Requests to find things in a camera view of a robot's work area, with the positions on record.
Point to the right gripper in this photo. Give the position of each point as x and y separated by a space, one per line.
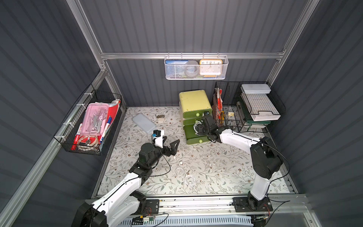
202 127

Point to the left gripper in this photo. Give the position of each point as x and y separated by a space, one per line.
166 149

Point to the green bottom drawer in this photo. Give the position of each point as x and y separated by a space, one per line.
192 137

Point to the green yellow drawer cabinet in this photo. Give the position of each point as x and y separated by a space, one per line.
192 106

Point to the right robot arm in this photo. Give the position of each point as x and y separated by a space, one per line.
266 159

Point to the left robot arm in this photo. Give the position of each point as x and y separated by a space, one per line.
125 198

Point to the grey plastic lid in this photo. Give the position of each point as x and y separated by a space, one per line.
144 123

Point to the red scissors in organizer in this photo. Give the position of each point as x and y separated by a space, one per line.
219 102

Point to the white grid paper tray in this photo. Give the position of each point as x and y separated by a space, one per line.
259 105

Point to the grey tape roll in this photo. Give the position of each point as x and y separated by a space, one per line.
191 69

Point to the yellow white clock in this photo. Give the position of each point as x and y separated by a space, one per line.
210 67

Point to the blue box in basket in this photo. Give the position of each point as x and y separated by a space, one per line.
175 69

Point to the pink pencil case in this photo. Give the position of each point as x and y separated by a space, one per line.
95 119

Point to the black wire desk organizer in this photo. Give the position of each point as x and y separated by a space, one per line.
234 112

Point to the white wire wall basket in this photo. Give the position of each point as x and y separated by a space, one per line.
224 58

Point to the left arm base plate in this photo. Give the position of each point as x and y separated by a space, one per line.
148 207

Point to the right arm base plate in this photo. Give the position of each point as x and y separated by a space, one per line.
246 204

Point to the black wire side basket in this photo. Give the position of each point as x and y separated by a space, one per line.
69 136

